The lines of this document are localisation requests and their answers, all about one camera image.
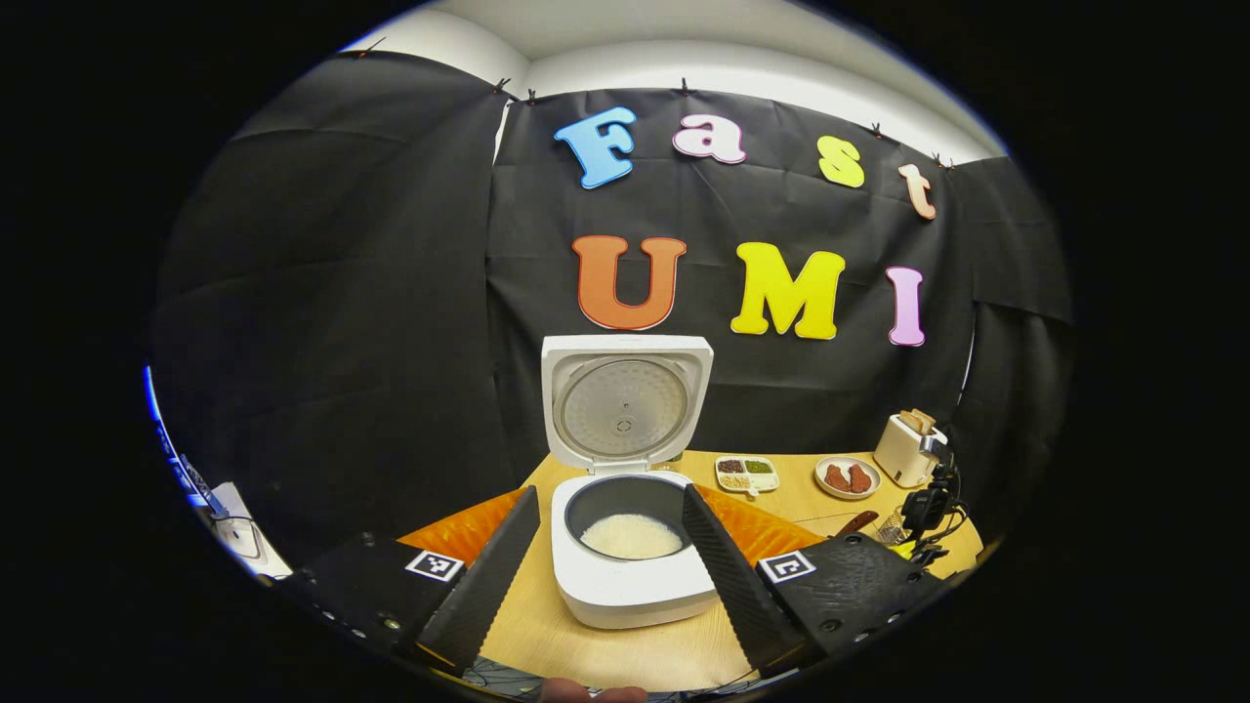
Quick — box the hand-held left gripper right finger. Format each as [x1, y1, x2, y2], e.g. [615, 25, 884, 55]
[682, 483, 953, 682]

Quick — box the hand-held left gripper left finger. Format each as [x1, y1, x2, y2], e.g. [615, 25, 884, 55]
[276, 486, 543, 675]

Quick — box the white rice heap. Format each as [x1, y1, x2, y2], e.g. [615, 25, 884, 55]
[580, 514, 685, 560]

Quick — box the white rice cooker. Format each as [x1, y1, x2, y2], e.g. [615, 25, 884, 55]
[539, 333, 723, 631]

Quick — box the white toaster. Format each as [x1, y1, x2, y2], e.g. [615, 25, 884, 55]
[873, 408, 949, 489]

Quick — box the white round plate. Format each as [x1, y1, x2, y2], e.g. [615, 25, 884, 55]
[814, 455, 883, 501]

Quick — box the white divided snack dish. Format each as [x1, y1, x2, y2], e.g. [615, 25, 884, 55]
[714, 454, 781, 495]

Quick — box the white desk device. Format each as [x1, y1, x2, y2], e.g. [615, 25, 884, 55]
[209, 480, 293, 580]

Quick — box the black backdrop cloth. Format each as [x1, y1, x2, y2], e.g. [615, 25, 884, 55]
[146, 49, 1075, 579]

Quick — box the computer monitor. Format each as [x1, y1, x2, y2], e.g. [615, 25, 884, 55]
[145, 366, 231, 519]

